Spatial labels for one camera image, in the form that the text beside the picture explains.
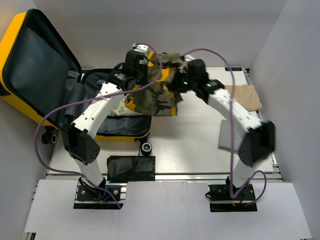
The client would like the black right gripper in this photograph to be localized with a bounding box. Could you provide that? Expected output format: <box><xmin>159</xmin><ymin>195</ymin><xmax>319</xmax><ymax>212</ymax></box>
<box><xmin>167</xmin><ymin>69</ymin><xmax>197</xmax><ymax>94</ymax></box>

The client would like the camouflage yellow green garment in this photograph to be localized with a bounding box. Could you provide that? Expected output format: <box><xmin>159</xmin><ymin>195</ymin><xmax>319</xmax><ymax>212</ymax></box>
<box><xmin>124</xmin><ymin>52</ymin><xmax>183</xmax><ymax>117</ymax></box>

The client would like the white green patterned garment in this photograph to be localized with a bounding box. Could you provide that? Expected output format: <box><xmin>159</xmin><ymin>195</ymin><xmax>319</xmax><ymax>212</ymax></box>
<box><xmin>108</xmin><ymin>97</ymin><xmax>144</xmax><ymax>117</ymax></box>

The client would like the beige garment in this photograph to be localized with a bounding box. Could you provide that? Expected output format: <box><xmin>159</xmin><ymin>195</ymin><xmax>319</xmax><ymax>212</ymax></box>
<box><xmin>233</xmin><ymin>84</ymin><xmax>263</xmax><ymax>112</ymax></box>

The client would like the grey cloth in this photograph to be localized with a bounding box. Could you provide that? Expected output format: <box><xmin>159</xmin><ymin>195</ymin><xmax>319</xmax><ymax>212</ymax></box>
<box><xmin>217</xmin><ymin>119</ymin><xmax>242</xmax><ymax>154</ymax></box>

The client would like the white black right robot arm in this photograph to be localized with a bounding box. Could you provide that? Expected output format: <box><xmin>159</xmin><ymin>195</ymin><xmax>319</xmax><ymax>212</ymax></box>
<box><xmin>172</xmin><ymin>55</ymin><xmax>275</xmax><ymax>200</ymax></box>

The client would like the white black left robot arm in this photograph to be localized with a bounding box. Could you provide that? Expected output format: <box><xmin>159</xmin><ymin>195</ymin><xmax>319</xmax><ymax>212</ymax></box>
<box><xmin>61</xmin><ymin>44</ymin><xmax>151</xmax><ymax>200</ymax></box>

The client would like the yellow hard-shell suitcase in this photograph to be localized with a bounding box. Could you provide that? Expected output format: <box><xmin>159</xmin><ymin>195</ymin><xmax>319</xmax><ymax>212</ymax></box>
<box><xmin>0</xmin><ymin>8</ymin><xmax>155</xmax><ymax>157</ymax></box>

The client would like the black wrapped box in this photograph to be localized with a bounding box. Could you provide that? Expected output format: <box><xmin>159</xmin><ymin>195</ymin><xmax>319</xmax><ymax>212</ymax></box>
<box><xmin>107</xmin><ymin>155</ymin><xmax>156</xmax><ymax>183</ymax></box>

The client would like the white foreground board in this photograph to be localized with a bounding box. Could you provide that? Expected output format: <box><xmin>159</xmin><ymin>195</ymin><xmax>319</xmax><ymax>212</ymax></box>
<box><xmin>25</xmin><ymin>180</ymin><xmax>311</xmax><ymax>240</ymax></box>

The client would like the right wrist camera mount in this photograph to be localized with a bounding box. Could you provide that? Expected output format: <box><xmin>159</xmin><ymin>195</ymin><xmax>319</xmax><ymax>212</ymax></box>
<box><xmin>180</xmin><ymin>54</ymin><xmax>195</xmax><ymax>72</ymax></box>

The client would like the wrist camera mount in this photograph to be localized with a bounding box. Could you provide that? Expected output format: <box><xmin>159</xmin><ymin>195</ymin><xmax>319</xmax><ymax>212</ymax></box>
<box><xmin>132</xmin><ymin>43</ymin><xmax>149</xmax><ymax>55</ymax></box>
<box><xmin>180</xmin><ymin>54</ymin><xmax>195</xmax><ymax>72</ymax></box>

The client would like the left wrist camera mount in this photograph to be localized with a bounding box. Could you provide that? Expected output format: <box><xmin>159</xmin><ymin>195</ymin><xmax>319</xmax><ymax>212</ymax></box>
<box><xmin>132</xmin><ymin>43</ymin><xmax>149</xmax><ymax>55</ymax></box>

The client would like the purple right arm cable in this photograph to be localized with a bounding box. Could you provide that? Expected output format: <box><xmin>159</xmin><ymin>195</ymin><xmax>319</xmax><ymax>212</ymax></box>
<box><xmin>183</xmin><ymin>48</ymin><xmax>267</xmax><ymax>206</ymax></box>

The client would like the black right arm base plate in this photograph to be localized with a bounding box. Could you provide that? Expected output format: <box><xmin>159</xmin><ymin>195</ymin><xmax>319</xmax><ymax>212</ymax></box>
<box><xmin>205</xmin><ymin>184</ymin><xmax>258</xmax><ymax>213</ymax></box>

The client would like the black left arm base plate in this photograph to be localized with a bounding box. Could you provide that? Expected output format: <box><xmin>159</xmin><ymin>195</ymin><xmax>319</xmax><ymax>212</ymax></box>
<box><xmin>73</xmin><ymin>182</ymin><xmax>127</xmax><ymax>210</ymax></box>

